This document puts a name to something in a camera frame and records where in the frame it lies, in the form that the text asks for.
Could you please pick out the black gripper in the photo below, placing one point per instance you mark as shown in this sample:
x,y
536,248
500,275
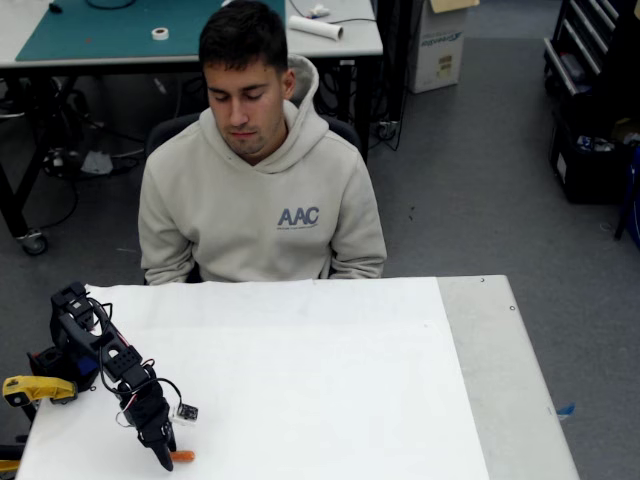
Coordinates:
x,y
154,434

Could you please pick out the small orange object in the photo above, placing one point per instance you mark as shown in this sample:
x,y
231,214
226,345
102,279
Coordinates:
x,y
184,456

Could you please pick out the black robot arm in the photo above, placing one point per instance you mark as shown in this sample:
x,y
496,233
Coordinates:
x,y
75,330

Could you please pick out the large white paper sheet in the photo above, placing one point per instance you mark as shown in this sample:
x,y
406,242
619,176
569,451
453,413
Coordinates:
x,y
300,400

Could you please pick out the yellow clamp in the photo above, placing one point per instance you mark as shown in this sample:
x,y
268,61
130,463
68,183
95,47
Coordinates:
x,y
35,387
9,457

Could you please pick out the man in beige hoodie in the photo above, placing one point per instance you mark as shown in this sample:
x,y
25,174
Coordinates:
x,y
250,225

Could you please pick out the black caster wheel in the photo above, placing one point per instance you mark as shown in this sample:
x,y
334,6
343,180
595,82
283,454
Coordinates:
x,y
387,131
34,243

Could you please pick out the black office chair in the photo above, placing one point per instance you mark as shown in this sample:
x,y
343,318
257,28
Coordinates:
x,y
165,132

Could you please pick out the blue tape scrap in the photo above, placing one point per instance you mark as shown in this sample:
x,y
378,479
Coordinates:
x,y
566,410

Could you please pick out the white tape roll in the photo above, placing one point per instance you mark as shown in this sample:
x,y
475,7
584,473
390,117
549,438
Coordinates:
x,y
160,33

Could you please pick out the green cutting mat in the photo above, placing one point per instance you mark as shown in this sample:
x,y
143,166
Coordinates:
x,y
100,35

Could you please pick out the white paper roll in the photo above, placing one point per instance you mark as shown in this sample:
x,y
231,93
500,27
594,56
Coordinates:
x,y
315,27

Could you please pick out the white crumpled wrapper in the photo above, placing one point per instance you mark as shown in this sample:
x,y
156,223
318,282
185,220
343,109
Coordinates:
x,y
319,10

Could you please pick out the white cardboard box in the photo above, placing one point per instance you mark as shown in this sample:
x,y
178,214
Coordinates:
x,y
435,55

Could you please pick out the black storage bin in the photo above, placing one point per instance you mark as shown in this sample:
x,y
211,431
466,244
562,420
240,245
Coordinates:
x,y
590,175

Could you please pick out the manila folder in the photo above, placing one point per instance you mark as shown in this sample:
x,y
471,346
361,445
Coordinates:
x,y
452,4

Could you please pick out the blue chair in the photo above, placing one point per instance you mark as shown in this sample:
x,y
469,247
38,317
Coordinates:
x,y
631,195

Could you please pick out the black tool drawer cabinet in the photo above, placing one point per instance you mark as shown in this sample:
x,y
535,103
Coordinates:
x,y
575,45

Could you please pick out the small white gripper camera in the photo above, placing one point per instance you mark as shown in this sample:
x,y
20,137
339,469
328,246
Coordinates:
x,y
186,413

